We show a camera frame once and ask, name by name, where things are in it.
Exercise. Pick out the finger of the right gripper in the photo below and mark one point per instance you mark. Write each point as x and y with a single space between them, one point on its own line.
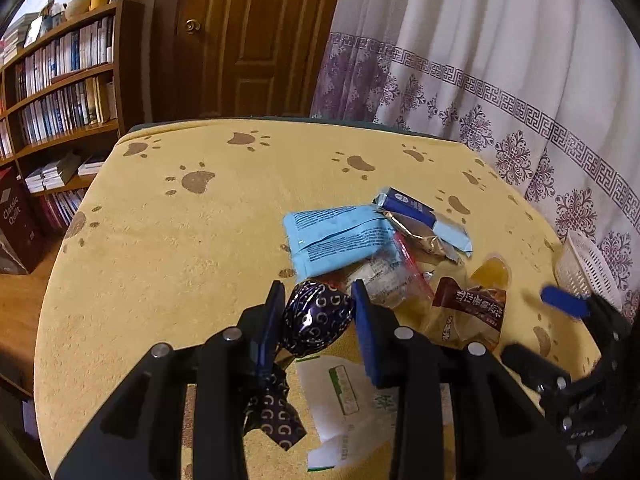
599 316
535 371

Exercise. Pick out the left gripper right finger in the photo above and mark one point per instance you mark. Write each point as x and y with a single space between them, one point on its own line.
498 431

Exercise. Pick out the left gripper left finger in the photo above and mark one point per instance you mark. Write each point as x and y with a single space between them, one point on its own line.
137 432

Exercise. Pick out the brown date snack bag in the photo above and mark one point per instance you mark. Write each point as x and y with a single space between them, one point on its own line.
460 315

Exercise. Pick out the yellow jelly cup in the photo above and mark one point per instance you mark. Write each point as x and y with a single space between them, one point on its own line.
492 273

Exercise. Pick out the navy blue biscuit packet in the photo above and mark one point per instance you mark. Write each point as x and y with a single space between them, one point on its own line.
450 232

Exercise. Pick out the clear crumbly bar packet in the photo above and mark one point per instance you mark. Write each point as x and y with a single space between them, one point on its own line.
389 282

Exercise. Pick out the dark blue candy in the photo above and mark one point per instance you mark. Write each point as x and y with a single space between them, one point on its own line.
308 321

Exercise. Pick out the light blue snack packet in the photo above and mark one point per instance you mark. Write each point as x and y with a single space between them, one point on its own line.
325 240

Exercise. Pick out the white plastic basket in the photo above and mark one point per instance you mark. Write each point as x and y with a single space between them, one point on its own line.
581 269

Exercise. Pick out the white green snack packet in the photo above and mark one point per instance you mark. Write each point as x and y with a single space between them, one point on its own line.
353 418

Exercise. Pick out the gold foil snack packet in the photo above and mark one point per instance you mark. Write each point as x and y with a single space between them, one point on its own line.
421 236

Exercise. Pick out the yellow paw print tablecloth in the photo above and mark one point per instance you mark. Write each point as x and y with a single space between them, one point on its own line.
181 231

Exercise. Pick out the red Classic Quilt box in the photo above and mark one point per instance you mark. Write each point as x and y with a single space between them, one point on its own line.
21 240

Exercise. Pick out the white purple patterned curtain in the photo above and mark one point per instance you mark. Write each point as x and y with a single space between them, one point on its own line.
545 91

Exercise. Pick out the wooden bookshelf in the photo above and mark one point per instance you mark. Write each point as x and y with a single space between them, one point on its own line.
76 90

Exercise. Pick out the brown wooden door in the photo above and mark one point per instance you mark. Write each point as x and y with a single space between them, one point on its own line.
250 57

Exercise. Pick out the brass door knob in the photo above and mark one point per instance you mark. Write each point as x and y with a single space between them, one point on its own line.
192 26

